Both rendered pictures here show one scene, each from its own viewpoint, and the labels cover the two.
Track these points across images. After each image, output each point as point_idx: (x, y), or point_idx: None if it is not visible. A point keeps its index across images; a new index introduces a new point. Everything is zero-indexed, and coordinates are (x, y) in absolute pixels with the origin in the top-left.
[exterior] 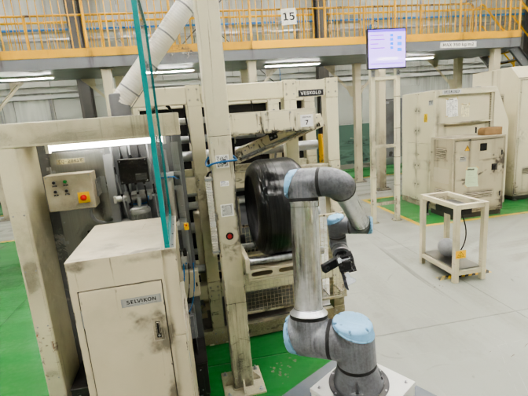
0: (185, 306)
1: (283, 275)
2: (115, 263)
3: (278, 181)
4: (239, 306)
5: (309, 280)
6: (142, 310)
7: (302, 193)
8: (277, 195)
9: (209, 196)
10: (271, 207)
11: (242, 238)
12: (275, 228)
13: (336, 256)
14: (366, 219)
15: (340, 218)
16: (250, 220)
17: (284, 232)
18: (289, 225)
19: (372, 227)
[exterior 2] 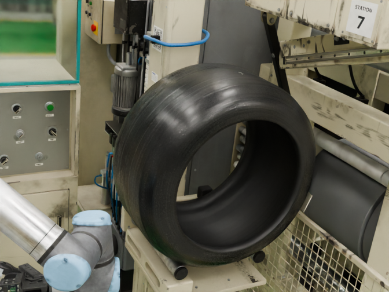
0: (18, 192)
1: (147, 277)
2: None
3: (145, 107)
4: (140, 274)
5: None
6: None
7: None
8: (127, 128)
9: (145, 87)
10: (116, 141)
11: (199, 190)
12: (114, 181)
13: (37, 273)
14: (18, 239)
15: (75, 221)
16: (234, 174)
17: (121, 197)
18: (123, 192)
19: (62, 280)
